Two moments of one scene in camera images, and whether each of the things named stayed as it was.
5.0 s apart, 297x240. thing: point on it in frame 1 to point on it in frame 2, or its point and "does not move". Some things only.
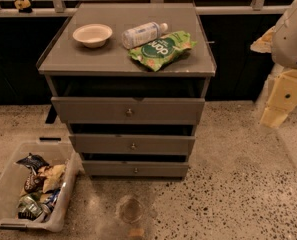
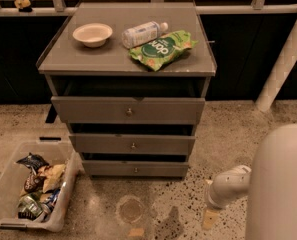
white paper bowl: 93,35 does not move
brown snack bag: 34,183 does not move
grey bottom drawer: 135,168 does not move
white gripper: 290,40 to 212,201
